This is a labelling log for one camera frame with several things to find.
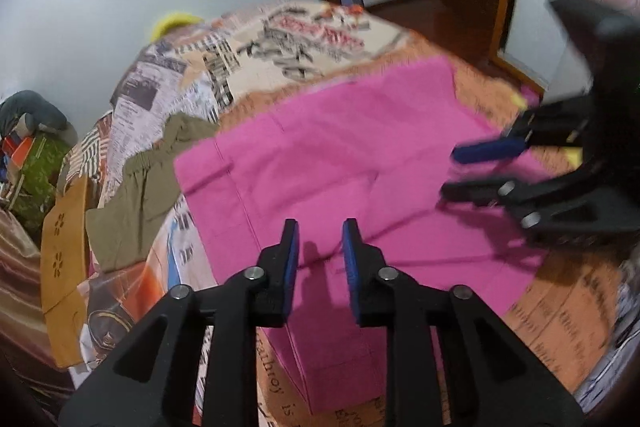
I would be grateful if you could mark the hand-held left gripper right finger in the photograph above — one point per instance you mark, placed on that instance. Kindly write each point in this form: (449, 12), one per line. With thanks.
(350, 267)

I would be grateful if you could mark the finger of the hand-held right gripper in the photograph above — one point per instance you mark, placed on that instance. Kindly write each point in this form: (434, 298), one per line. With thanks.
(480, 192)
(485, 150)

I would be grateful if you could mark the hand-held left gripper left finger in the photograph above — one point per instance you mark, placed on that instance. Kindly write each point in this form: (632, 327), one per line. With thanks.
(291, 267)

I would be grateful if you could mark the pink pants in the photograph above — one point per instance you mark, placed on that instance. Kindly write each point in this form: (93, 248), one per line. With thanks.
(325, 147)

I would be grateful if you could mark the olive green garment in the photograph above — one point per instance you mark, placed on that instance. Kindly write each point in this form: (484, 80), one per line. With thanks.
(145, 192)

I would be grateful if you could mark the grey striped cloth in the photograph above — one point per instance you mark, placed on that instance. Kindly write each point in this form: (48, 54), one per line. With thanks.
(620, 332)

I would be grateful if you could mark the printed newspaper bedsheet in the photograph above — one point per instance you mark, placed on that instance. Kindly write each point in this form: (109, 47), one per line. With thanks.
(300, 32)

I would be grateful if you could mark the wooden lap tray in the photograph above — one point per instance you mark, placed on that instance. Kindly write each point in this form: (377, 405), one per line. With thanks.
(62, 282)

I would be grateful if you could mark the yellow foam tube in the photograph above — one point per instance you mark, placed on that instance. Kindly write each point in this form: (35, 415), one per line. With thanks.
(175, 23)

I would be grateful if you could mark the grey plush toy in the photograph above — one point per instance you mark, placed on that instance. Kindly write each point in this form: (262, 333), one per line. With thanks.
(30, 107)

